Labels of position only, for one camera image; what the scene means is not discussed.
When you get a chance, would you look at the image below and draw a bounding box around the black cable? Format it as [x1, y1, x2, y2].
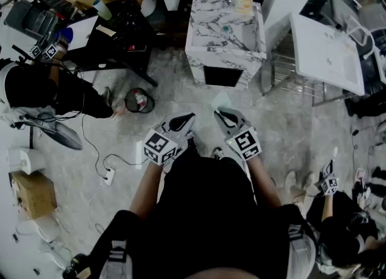
[81, 113, 149, 180]

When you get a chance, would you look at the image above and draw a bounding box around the person's left shoe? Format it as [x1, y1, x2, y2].
[184, 132, 198, 157]

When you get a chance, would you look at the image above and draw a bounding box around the small closed cardboard box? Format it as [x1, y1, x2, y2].
[10, 171, 58, 221]

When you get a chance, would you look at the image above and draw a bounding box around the white bottle with red cap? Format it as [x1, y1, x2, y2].
[132, 90, 147, 107]

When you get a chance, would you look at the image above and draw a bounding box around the white ceramic fixture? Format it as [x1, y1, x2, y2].
[14, 214, 71, 270]

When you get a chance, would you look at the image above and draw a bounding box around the marble sink vanity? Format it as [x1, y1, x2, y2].
[184, 0, 268, 92]

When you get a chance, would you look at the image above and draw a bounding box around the chrome rack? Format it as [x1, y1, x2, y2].
[261, 30, 344, 107]

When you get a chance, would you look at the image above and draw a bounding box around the person's left forearm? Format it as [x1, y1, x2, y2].
[128, 160, 165, 220]

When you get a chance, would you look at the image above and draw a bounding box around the grey metal sink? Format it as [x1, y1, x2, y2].
[4, 0, 59, 41]

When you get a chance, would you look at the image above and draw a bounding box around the person's right forearm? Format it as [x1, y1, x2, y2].
[245, 154, 283, 209]

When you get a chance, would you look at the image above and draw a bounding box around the white power strip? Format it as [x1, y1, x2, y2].
[103, 168, 116, 186]

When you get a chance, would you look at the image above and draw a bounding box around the white ceramic sink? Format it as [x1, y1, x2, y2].
[289, 12, 366, 96]

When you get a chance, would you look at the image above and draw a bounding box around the white metal chair frame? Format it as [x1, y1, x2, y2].
[342, 0, 386, 83]

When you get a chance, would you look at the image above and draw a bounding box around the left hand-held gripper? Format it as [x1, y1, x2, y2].
[143, 111, 196, 166]

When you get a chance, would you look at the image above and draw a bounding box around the person's black clothing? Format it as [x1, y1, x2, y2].
[87, 148, 317, 279]

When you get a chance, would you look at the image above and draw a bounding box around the small white inset sink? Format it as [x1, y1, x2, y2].
[65, 15, 99, 51]

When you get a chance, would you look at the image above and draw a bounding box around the beige wooden board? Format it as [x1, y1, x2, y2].
[95, 25, 117, 37]

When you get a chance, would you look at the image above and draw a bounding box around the black wire waste basket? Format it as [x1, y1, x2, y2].
[124, 87, 156, 114]

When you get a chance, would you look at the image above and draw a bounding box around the person's left grey shoulder strap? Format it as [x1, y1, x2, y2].
[102, 240, 133, 279]

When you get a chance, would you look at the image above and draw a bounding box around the black table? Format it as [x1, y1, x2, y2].
[60, 0, 159, 87]

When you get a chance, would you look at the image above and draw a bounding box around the white paper roll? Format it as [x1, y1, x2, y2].
[7, 147, 46, 176]

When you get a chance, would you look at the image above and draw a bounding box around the person's grey shoulder strap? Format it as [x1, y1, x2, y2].
[102, 240, 133, 279]
[286, 225, 316, 279]

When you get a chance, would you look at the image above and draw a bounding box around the person's right grey shoulder strap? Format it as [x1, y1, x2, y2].
[286, 225, 316, 279]

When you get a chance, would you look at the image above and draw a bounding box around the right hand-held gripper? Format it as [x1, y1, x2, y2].
[214, 106, 262, 161]

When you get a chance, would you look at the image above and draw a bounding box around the grey plastic seat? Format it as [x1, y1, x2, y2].
[10, 105, 84, 151]

